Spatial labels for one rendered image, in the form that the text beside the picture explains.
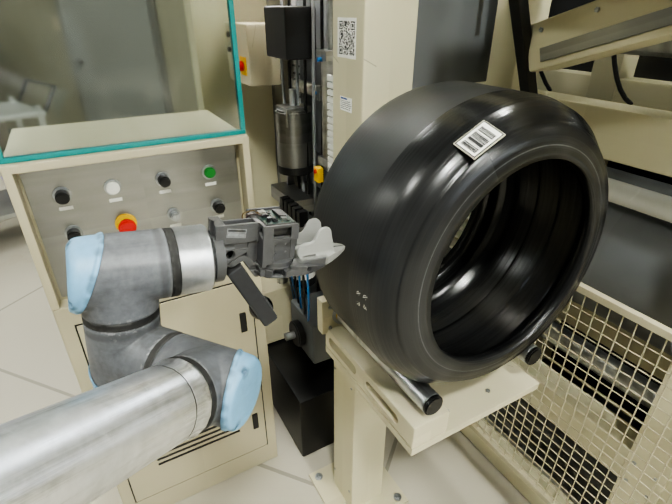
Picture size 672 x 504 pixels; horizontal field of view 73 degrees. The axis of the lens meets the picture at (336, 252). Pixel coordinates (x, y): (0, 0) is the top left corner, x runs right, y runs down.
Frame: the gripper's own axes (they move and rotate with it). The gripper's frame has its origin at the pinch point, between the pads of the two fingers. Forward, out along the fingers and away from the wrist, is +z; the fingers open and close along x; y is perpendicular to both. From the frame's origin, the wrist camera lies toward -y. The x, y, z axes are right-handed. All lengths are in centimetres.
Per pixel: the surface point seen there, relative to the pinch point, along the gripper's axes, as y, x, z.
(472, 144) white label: 19.2, -9.9, 14.0
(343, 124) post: 13.5, 33.8, 19.5
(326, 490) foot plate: -118, 37, 31
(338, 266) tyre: -3.7, 1.7, 1.9
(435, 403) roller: -29.4, -10.9, 19.1
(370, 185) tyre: 10.7, 0.1, 4.9
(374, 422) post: -77, 26, 38
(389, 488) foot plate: -116, 26, 52
